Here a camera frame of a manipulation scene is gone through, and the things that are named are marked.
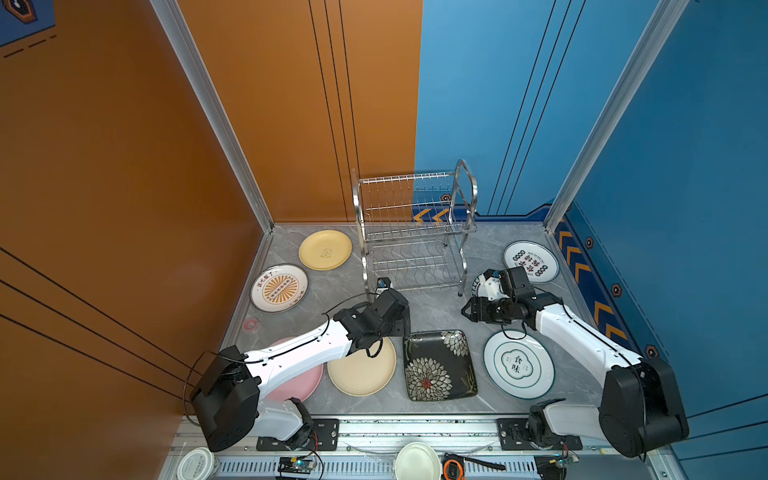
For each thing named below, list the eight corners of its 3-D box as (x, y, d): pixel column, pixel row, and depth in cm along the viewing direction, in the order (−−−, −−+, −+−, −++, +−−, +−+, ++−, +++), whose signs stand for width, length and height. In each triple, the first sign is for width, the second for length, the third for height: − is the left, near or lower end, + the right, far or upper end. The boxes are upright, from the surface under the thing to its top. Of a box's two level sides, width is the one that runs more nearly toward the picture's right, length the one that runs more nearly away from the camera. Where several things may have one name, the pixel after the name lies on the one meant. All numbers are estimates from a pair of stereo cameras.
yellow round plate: (295, 270, 109) (294, 266, 107) (305, 234, 120) (303, 230, 118) (349, 270, 109) (348, 266, 107) (353, 234, 120) (353, 230, 118)
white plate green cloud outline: (491, 399, 80) (493, 397, 79) (478, 333, 92) (480, 330, 91) (561, 399, 80) (564, 397, 79) (539, 333, 92) (541, 330, 91)
